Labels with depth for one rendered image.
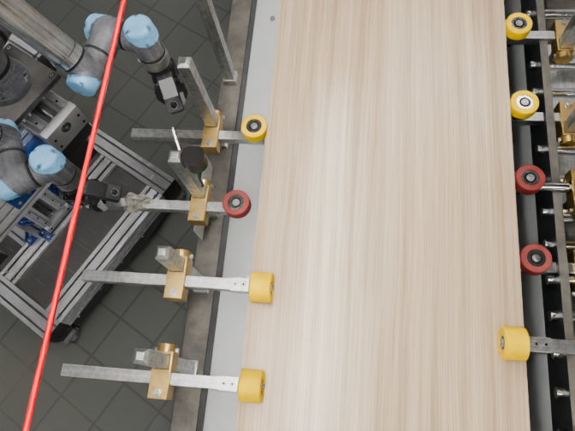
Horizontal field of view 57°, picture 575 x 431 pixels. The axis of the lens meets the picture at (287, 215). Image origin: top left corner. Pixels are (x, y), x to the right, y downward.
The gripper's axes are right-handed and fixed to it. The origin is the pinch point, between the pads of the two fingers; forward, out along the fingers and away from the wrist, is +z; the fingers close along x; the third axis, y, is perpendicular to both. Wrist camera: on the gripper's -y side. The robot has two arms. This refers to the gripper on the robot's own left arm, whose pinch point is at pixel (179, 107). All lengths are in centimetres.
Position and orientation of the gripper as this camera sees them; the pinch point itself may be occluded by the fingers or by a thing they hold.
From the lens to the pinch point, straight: 169.1
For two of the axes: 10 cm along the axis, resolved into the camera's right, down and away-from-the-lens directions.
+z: 0.9, 3.3, 9.4
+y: -2.8, -8.9, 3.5
